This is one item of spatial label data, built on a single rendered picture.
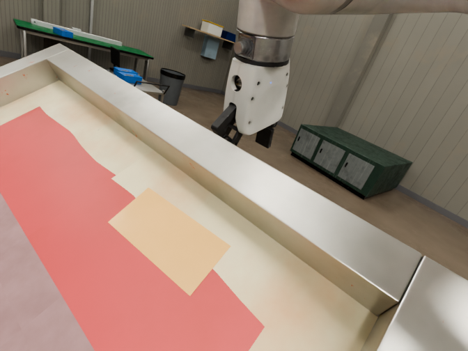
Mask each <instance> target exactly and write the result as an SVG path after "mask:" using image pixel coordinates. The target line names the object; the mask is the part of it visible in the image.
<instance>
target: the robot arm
mask: <svg viewBox="0 0 468 351"><path fill-rule="evenodd" d="M400 13H464V14H468V0H239V8H238V16H237V30H236V38H235V44H234V50H235V53H234V58H233V60H232V63H231V68H230V71H229V74H228V81H227V85H226V93H225V99H224V112H223V113H222V114H221V115H220V116H219V117H218V118H217V119H216V121H215V122H214V123H213V124H212V125H211V129H212V131H213V132H214V133H215V134H217V135H218V136H220V137H222V138H223V139H225V140H227V141H229V142H231V143H232V144H234V145H235V146H237V144H238V142H239V141H240V139H241V137H242V135H245V136H249V135H252V134H254V133H256V132H257V134H256V143H259V144H260V145H262V146H264V147H266V148H270V146H271V143H272V137H273V133H274V128H273V127H276V125H277V121H278V120H280V119H281V117H282V114H283V109H284V105H285V102H286V93H287V89H288V80H289V73H290V53H291V49H292V45H293V40H294V35H295V31H296V28H297V21H298V18H299V14H301V15H378V14H400ZM235 123H236V124H237V127H236V126H234V124H235ZM232 129H233V130H235V131H237V132H236V133H235V136H234V137H233V139H232V138H230V137H229V134H230V132H231V130H232Z"/></svg>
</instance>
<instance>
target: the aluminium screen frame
mask: <svg viewBox="0 0 468 351"><path fill-rule="evenodd" d="M58 80H60V81H62V82H63V83H64V84H65V85H67V86H68V87H70V88H71V89H72V90H73V91H75V92H76V93H78V94H79V95H80V96H82V97H83V98H84V99H85V100H87V101H88V102H90V103H91V104H92V105H94V106H95V107H97V108H98V109H99V110H100V111H102V112H103V113H104V114H106V115H107V116H108V117H110V118H111V119H112V120H114V121H115V122H117V123H118V124H119V125H120V126H122V127H124V128H125V129H126V130H127V131H128V132H130V133H131V134H133V135H134V136H135V137H136V138H138V139H139V140H141V141H142V142H144V143H145V144H146V145H147V146H149V147H150V148H152V149H153V150H154V151H155V152H157V153H158V154H160V155H161V156H162V157H163V158H165V159H166V160H168V161H169V162H170V163H172V164H173V165H174V166H176V167H177V168H178V169H180V170H181V171H182V172H184V173H185V174H187V175H188V176H189V177H190V178H192V179H193V180H195V181H196V182H197V183H198V184H200V185H201V186H202V187H204V188H205V189H207V190H208V191H209V192H210V193H212V194H214V195H215V196H216V197H217V198H219V199H220V200H221V201H223V202H224V203H225V204H226V205H228V206H229V207H231V208H232V209H234V211H236V212H237V213H239V214H240V215H242V216H243V217H244V218H245V219H247V220H248V221H250V222H251V223H252V224H253V225H255V226H256V227H258V228H259V229H261V231H263V232H264V233H266V234H267V235H268V236H270V237H271V238H272V239H274V240H275V241H277V242H278V243H279V244H280V245H282V246H283V247H285V248H286V249H287V250H289V251H290V252H291V253H292V254H294V255H295V256H296V257H298V258H299V259H300V260H302V261H304V262H305V263H306V264H307V265H309V266H310V267H312V268H313V269H314V270H315V271H317V272H318V273H319V274H321V275H322V276H324V278H326V279H327V280H329V281H330V282H332V283H333V284H334V285H335V286H337V287H338V288H340V289H341V290H342V291H343V292H345V293H346V294H348V295H349V296H351V298H353V299H354V300H356V301H357V302H359V303H360V304H361V305H362V306H364V307H365V308H367V309H368V310H369V311H370V312H372V313H373V314H375V315H376V316H378V319H377V320H376V322H375V324H374V326H373V328H372V330H371V332H370V334H369V335H368V338H367V339H366V342H365V343H364V346H363V347H362V349H361V351H468V280H466V279H464V278H462V277H461V276H459V275H457V274H456V273H454V272H452V271H450V270H449V269H447V268H445V267H444V266H442V265H440V264H439V263H436V262H435V261H433V260H432V259H430V258H428V257H427V256H423V257H422V254H421V253H419V252H418V251H416V250H414V249H413V248H411V247H409V246H407V245H406V244H404V243H402V242H401V241H399V240H397V239H396V238H394V237H392V236H390V235H389V234H387V233H385V232H384V231H381V230H380V229H378V228H376V227H375V226H373V225H372V224H370V223H368V222H367V221H364V220H363V219H361V218H359V217H358V216H356V215H354V214H352V213H351V212H349V211H347V210H346V209H344V208H342V207H341V206H339V205H337V204H335V203H334V202H332V201H330V200H329V199H327V198H325V197H324V196H321V195H320V194H318V193H316V192H315V191H313V190H312V189H309V188H308V187H306V186H304V185H303V184H301V183H299V182H297V181H296V180H294V179H292V178H291V177H289V176H287V175H286V174H284V173H282V172H280V171H278V170H277V169H275V168H274V167H272V166H270V165H269V164H266V163H264V162H263V161H261V160H260V159H258V158H256V157H254V156H253V155H251V154H249V153H248V152H246V151H244V150H243V149H241V148H239V147H237V146H235V145H234V144H232V143H231V142H229V141H227V140H225V139H223V138H222V137H220V136H218V135H217V134H215V133H214V132H211V131H210V130H208V129H206V128H204V127H203V126H201V125H199V124H198V123H196V122H194V121H193V120H191V119H189V118H188V117H186V116H184V115H182V114H180V113H179V112H177V111H175V110H174V109H172V108H170V107H168V106H166V105H165V104H163V103H162V102H160V101H158V100H156V99H155V98H153V97H151V96H149V95H148V94H146V93H144V92H143V91H141V90H139V89H137V88H136V87H134V86H133V85H131V84H129V83H127V82H126V81H124V80H122V79H120V78H119V77H117V76H115V75H113V74H111V73H110V72H108V71H106V70H105V69H103V68H101V67H100V66H98V65H96V64H94V63H93V62H91V61H89V60H88V59H86V58H84V57H83V56H81V55H79V54H77V53H76V52H74V51H72V50H71V49H68V48H67V47H65V46H64V45H62V44H60V43H59V44H57V45H54V46H51V47H48V48H47V49H44V50H41V51H39V52H36V53H34V54H31V55H29V56H26V57H24V58H21V59H19V60H16V61H13V62H12V63H9V64H6V65H3V66H1V67H0V107H2V106H5V105H7V104H9V103H11V102H14V101H16V100H18V99H20V98H22V97H24V96H26V95H28V94H30V93H33V92H35V91H37V90H39V89H41V88H44V87H46V86H48V85H50V84H53V83H54V82H56V81H58Z"/></svg>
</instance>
